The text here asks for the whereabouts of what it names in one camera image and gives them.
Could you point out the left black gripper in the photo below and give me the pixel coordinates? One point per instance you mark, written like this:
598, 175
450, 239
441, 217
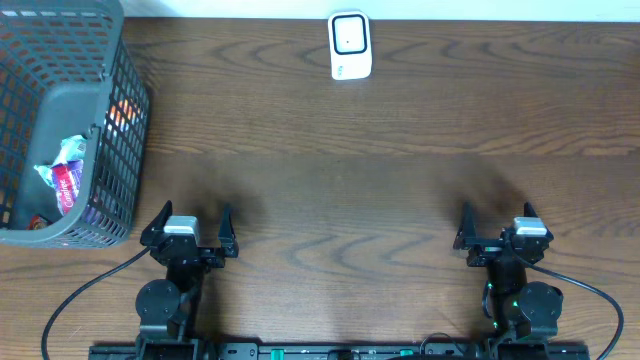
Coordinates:
201, 252

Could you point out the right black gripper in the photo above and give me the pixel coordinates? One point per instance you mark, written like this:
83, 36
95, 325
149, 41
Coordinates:
490, 243

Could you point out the red purple snack packet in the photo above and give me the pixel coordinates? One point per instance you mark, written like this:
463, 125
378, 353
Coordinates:
67, 181

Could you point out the teal white snack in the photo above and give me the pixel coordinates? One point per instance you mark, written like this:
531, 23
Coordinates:
71, 149

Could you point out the orange brown candy bar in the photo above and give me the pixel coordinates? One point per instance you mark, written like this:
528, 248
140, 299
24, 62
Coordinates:
38, 222

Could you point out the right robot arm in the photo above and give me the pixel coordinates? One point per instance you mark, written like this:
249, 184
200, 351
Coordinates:
525, 314

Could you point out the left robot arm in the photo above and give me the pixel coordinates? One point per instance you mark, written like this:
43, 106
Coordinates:
168, 307

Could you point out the white barcode scanner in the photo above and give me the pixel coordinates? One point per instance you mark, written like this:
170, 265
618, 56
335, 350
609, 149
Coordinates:
350, 45

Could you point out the orange tissue pack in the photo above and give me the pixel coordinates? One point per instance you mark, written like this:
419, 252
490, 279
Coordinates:
122, 116

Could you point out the grey plastic shopping basket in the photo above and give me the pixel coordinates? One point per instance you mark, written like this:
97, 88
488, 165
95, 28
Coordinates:
63, 64

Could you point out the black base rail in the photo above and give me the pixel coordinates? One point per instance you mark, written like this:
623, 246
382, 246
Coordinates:
253, 351

